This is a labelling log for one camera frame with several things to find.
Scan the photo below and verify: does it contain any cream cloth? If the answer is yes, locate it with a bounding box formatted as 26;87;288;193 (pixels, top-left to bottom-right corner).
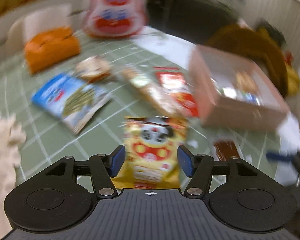
0;114;27;240

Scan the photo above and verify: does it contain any orange tissue box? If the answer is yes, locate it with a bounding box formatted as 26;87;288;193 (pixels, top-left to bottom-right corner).
24;27;80;74

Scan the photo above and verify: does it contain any red white rabbit face bag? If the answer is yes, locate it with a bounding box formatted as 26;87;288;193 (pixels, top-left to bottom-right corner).
82;0;149;39

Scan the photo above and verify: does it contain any white chair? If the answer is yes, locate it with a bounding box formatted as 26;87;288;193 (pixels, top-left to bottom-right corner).
7;20;25;48

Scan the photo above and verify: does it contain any white curtain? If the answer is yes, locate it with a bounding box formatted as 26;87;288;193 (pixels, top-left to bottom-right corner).
247;0;300;80

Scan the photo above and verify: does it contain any red snack packet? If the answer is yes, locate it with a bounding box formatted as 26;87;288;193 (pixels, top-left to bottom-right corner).
152;66;199;117

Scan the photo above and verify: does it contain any yellow cloth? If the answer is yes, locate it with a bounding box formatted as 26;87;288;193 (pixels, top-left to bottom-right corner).
285;60;300;97

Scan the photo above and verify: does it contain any black cabinet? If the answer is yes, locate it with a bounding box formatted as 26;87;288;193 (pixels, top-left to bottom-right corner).
150;0;240;38

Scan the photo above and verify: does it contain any blue seaweed snack packet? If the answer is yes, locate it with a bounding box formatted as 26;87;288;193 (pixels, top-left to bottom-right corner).
31;74;112;135

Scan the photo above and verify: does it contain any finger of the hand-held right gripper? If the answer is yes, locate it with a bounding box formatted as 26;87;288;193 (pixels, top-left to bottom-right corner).
267;151;300;171

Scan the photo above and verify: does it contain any yellow snack packet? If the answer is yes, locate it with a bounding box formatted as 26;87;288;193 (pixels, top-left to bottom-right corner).
112;116;188;189

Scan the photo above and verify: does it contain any pink cardboard box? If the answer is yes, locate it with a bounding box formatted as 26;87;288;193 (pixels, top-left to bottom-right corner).
189;44;290;130

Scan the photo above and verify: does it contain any small blue candy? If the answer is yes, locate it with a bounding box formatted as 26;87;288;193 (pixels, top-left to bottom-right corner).
240;92;262;105

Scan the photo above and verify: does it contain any white tissue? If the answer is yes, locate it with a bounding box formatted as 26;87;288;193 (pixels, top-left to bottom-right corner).
24;4;72;38

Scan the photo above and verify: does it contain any green checkered tablecloth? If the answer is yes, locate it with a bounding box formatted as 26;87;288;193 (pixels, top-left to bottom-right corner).
0;26;300;190

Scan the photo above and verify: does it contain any dark brown snack packet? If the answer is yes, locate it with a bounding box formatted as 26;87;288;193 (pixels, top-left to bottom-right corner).
213;141;242;162

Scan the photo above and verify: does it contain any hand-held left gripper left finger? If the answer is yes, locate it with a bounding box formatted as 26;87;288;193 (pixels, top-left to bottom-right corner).
44;144;126;200

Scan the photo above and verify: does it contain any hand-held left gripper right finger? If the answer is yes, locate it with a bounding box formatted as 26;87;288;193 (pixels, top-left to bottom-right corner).
177;144;258;200

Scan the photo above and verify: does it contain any clear cake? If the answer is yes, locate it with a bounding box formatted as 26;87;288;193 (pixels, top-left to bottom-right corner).
236;71;260;94
75;56;113;83

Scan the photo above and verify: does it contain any brown fur coat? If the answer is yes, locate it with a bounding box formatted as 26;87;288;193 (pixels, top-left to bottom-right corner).
206;24;288;97

